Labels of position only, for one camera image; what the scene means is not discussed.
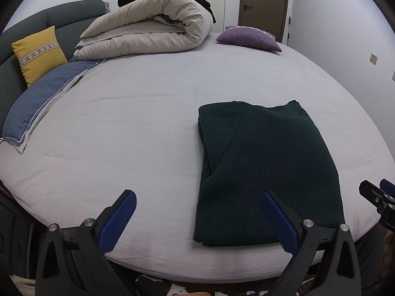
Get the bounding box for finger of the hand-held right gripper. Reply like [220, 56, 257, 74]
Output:
[379, 178, 395, 193]
[359, 180, 395, 213]

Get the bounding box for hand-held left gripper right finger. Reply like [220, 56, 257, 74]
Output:
[262, 189, 362, 296]

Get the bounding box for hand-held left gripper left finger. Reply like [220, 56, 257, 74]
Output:
[35, 189, 138, 296]

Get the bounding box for dark green towel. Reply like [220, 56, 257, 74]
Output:
[193, 99, 345, 248]

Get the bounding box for person's grey trousers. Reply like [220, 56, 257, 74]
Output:
[355, 230, 388, 287]

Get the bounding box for dark bedside cabinet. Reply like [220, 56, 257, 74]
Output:
[0, 188, 36, 279]

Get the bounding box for bed with white sheet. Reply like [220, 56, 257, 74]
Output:
[0, 32, 388, 284]

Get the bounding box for blue pillow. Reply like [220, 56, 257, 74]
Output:
[0, 59, 108, 155]

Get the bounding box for yellow patterned cushion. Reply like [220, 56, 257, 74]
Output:
[11, 25, 68, 87]

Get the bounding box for purple pillow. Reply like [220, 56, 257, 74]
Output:
[216, 25, 283, 53]

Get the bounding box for beige rolled duvet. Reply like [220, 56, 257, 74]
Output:
[74, 0, 214, 61]

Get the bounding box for grey padded headboard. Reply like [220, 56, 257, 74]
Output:
[0, 0, 111, 136]

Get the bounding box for brown door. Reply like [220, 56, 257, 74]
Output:
[239, 0, 291, 42]

